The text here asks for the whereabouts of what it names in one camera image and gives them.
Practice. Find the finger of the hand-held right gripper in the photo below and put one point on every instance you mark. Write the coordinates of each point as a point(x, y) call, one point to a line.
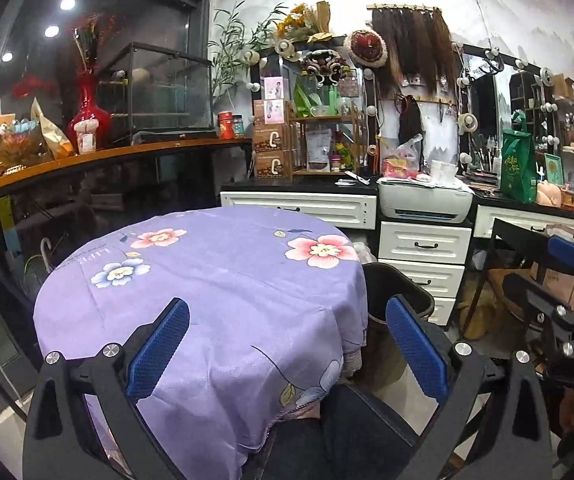
point(572, 255)
point(532, 300)

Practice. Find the person's legs in dark pants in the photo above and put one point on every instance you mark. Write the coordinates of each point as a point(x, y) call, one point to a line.
point(357, 435)

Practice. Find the wooden shelf rack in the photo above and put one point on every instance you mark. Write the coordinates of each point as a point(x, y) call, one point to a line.
point(324, 119)

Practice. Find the black stool with brown cushion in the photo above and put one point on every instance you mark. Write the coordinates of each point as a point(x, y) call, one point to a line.
point(517, 227)

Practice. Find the white drawer cabinet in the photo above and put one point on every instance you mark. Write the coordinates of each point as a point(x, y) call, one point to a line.
point(424, 245)

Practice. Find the ornate headpiece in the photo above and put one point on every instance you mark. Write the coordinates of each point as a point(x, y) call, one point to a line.
point(324, 65)

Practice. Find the brown hair extension rack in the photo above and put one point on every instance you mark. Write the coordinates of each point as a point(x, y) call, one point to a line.
point(412, 50)

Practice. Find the small white desk drawer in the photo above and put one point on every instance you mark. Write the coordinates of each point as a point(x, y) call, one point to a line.
point(512, 217)

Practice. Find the purple floral tablecloth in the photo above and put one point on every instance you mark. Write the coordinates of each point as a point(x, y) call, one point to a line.
point(227, 300)

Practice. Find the red round hat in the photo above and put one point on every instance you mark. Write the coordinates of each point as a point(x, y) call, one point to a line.
point(365, 47)

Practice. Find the pink plush toy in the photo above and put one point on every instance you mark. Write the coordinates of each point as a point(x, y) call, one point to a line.
point(549, 193)

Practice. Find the small glass jar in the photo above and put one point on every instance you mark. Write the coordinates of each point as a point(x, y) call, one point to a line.
point(238, 126)

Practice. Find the yellow dried flowers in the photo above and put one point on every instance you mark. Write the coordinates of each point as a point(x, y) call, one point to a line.
point(299, 22)

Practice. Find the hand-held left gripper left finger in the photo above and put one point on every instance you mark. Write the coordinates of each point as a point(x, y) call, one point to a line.
point(159, 350)

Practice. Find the glass display case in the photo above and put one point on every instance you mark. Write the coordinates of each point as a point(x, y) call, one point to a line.
point(167, 90)

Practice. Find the dark plastic bin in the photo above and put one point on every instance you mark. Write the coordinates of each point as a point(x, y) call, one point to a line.
point(397, 285)

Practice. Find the small clear plastic jar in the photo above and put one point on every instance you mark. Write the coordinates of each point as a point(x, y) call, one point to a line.
point(87, 138)

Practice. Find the red vase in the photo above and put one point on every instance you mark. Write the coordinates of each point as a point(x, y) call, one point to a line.
point(89, 115)

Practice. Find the green shopping bag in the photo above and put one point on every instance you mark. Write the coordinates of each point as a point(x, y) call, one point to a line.
point(517, 170)

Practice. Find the white tissue pack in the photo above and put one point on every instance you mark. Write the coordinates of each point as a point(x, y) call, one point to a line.
point(444, 172)

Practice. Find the red tin can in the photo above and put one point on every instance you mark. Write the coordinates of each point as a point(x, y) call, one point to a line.
point(226, 125)

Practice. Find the pink plastic bag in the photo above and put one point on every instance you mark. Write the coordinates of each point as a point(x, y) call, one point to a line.
point(402, 160)

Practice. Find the long white desk drawer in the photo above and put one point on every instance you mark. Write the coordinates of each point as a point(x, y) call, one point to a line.
point(307, 207)

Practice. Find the glass bowl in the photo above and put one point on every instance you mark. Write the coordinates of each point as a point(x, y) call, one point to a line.
point(12, 142)

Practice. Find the green leafy branches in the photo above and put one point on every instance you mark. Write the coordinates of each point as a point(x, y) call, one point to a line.
point(232, 45)

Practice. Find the wooden counter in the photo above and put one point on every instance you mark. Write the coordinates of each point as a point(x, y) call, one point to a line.
point(117, 150)

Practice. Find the gold snack bag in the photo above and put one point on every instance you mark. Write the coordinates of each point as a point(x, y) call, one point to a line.
point(52, 135)

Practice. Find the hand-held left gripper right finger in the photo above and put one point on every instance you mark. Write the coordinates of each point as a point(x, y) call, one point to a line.
point(417, 350)

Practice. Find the mirror with round bulbs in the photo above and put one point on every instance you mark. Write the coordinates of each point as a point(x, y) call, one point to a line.
point(482, 105)

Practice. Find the pink paper bag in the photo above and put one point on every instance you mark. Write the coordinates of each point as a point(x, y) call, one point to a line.
point(562, 285)

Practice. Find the white printer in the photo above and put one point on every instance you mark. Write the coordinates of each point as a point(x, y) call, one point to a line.
point(422, 200)

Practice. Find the brown paper bag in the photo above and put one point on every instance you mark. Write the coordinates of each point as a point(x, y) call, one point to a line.
point(487, 305)

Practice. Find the clear plastic bag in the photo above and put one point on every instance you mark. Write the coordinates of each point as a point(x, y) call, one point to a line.
point(362, 251)

